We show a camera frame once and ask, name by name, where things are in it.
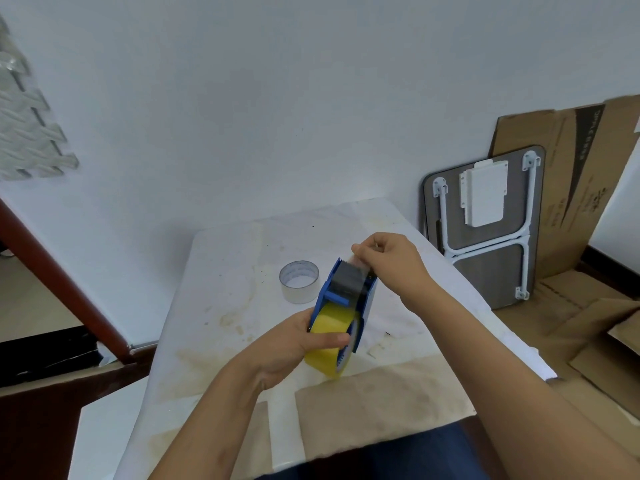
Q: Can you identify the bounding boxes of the person's right forearm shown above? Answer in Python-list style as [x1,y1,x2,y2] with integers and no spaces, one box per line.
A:
[400,278,640,480]

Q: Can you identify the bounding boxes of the person's left hand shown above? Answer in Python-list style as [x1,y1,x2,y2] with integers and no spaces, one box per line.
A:
[242,309,351,391]

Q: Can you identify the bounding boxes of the large flattened cardboard box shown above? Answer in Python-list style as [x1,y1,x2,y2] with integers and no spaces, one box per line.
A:
[489,95,640,281]

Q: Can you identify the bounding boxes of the person's right hand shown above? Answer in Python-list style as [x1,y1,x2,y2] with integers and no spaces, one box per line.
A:
[351,232,435,297]

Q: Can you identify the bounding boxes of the brown paper sheet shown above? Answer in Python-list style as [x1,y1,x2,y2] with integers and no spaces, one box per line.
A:
[294,356,477,459]

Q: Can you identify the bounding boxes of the person's blue trousers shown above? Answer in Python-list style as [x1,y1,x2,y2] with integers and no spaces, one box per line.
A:
[257,422,488,480]

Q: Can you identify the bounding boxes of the person's left forearm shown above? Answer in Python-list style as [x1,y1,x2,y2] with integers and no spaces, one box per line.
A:
[131,354,267,480]

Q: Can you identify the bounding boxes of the cardboard pieces on floor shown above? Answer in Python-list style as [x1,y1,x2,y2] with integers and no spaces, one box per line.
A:
[492,262,640,445]

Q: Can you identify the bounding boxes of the yellow packing tape roll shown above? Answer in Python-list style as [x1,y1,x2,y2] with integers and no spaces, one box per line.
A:
[304,302,363,379]

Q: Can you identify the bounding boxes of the folded grey lap table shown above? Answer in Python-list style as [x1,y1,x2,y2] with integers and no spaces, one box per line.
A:
[421,145,547,310]

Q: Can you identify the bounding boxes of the blue tape dispenser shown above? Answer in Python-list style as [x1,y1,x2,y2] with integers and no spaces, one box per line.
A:
[307,258,378,354]

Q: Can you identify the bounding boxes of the white table cover sheet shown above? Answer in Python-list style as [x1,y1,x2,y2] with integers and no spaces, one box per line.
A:
[114,197,557,480]

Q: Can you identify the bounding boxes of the grey foam puzzle mat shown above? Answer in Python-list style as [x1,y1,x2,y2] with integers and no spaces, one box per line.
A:
[0,15,80,182]

